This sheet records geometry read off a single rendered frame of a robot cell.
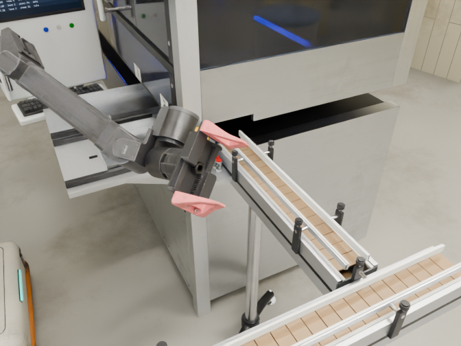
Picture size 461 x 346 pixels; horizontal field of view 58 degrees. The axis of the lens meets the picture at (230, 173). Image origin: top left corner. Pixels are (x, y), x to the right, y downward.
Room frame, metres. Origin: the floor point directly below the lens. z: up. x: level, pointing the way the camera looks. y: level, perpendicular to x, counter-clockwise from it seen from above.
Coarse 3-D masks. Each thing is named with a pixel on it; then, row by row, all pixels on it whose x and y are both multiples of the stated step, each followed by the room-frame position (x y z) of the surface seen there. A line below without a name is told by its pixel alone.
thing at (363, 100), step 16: (112, 48) 2.45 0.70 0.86; (128, 80) 1.98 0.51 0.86; (368, 96) 1.79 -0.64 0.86; (304, 112) 1.64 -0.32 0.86; (320, 112) 1.64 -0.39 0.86; (336, 112) 1.64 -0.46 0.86; (224, 128) 1.49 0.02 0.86; (240, 128) 1.49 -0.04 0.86; (256, 128) 1.49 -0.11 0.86; (272, 128) 1.49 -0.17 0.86
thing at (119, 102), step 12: (132, 84) 1.80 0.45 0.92; (84, 96) 1.70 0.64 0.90; (96, 96) 1.72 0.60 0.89; (108, 96) 1.75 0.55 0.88; (120, 96) 1.75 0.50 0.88; (132, 96) 1.75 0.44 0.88; (144, 96) 1.75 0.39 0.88; (108, 108) 1.63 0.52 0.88; (120, 108) 1.63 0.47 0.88; (132, 108) 1.63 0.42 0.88; (144, 108) 1.56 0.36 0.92; (156, 108) 1.58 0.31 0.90
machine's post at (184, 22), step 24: (168, 0) 1.26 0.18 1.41; (192, 0) 1.23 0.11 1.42; (192, 24) 1.23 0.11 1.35; (192, 48) 1.23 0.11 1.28; (192, 72) 1.23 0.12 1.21; (192, 96) 1.22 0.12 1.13; (192, 216) 1.21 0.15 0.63; (192, 240) 1.21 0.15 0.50; (192, 264) 1.23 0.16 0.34; (192, 288) 1.25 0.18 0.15
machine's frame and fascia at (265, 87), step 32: (416, 0) 1.63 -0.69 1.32; (416, 32) 1.65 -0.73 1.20; (256, 64) 1.33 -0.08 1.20; (288, 64) 1.38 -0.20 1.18; (320, 64) 1.45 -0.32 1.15; (352, 64) 1.51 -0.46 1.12; (384, 64) 1.59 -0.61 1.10; (224, 96) 1.28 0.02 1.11; (256, 96) 1.33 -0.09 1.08; (288, 96) 1.39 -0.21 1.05; (320, 96) 1.46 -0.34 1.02; (352, 96) 1.53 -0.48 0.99
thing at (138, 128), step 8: (136, 120) 1.46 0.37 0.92; (144, 120) 1.47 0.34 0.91; (152, 120) 1.49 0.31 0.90; (128, 128) 1.44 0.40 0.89; (136, 128) 1.45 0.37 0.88; (144, 128) 1.45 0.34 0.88; (136, 136) 1.40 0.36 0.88; (144, 136) 1.40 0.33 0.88; (104, 160) 1.18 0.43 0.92; (112, 168) 1.16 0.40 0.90
